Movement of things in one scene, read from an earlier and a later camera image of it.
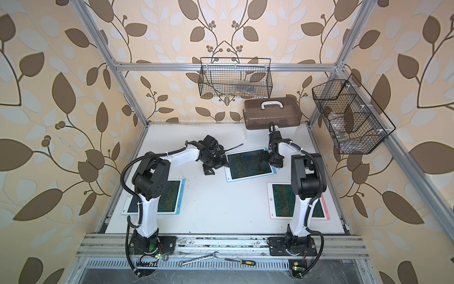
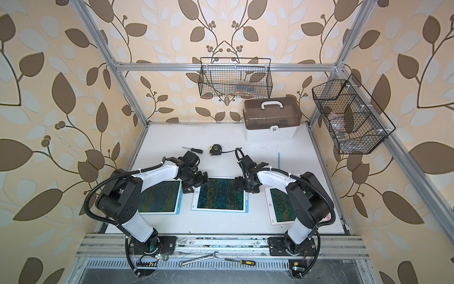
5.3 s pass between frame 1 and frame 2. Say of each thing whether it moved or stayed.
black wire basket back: stayed
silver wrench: stayed
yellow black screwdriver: stayed
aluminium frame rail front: stayed
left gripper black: moved
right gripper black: moved
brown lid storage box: stayed
